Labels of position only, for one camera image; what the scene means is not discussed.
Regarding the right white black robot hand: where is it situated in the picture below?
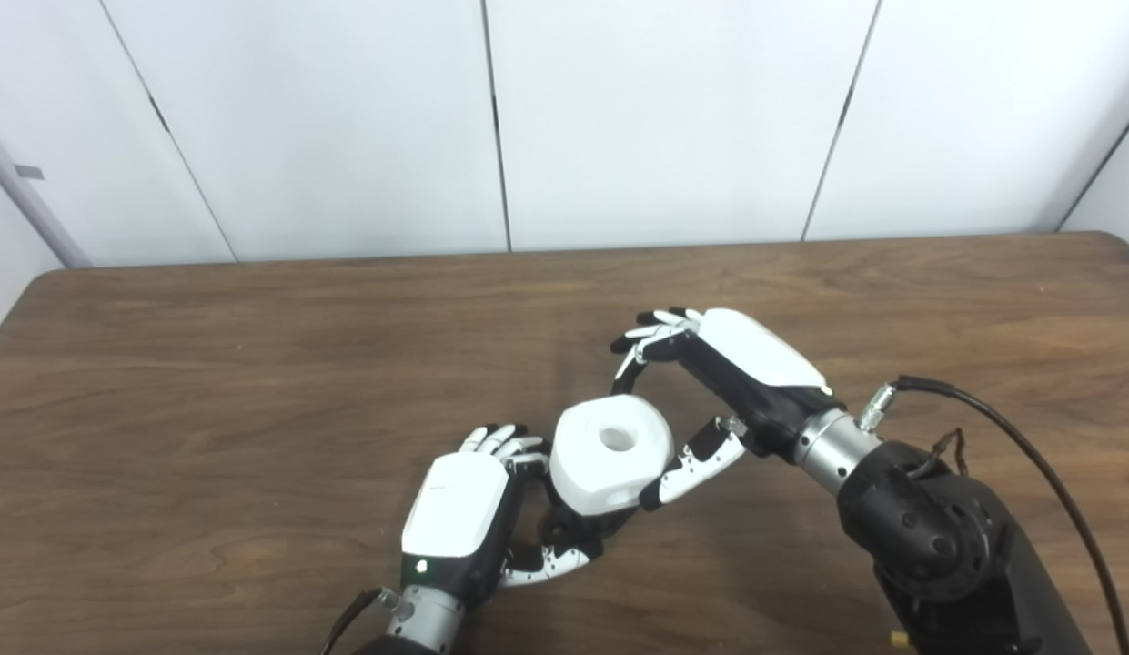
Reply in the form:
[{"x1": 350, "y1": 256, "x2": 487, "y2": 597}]
[{"x1": 609, "y1": 307, "x2": 847, "y2": 512}]

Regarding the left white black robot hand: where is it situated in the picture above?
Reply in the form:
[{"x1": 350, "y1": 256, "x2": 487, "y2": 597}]
[{"x1": 399, "y1": 423, "x2": 612, "y2": 612}]

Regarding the black flanged holder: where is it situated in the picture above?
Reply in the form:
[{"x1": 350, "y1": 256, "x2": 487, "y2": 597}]
[{"x1": 539, "y1": 496, "x2": 640, "y2": 558}]

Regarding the round white piece with holes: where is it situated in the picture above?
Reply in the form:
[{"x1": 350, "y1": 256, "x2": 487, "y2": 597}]
[{"x1": 549, "y1": 394, "x2": 676, "y2": 516}]

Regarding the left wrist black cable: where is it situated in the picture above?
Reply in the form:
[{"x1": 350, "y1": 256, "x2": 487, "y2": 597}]
[{"x1": 319, "y1": 589, "x2": 385, "y2": 655}]

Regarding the thin black wire loop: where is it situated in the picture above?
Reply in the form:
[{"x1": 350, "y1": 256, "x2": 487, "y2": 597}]
[{"x1": 908, "y1": 428, "x2": 969, "y2": 481}]

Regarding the gray corner post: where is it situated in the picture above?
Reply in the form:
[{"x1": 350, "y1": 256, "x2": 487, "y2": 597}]
[{"x1": 0, "y1": 116, "x2": 94, "y2": 270}]

